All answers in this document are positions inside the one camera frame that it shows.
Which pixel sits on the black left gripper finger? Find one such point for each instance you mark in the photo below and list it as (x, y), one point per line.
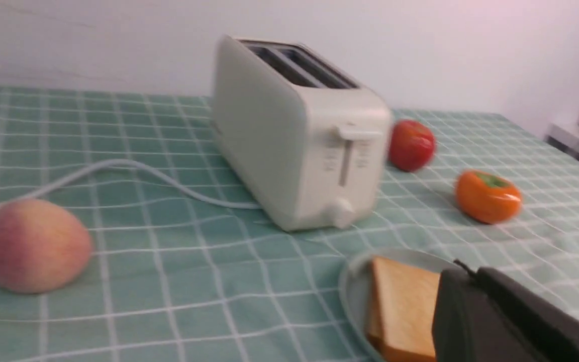
(485, 315)

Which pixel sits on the toast slice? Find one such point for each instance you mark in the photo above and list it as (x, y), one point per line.
(404, 298)

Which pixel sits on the orange persimmon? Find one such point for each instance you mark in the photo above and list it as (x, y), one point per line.
(487, 198)

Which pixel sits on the light blue round plate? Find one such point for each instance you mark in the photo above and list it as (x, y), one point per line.
(355, 286)

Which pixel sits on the red apple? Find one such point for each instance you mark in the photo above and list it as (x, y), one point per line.
(412, 145)

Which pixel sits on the white two-slot toaster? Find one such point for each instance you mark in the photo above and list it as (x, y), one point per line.
(308, 140)

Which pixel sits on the green checkered tablecloth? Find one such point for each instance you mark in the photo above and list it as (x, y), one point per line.
(176, 279)

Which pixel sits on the pink peach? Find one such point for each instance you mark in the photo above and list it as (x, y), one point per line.
(43, 247)

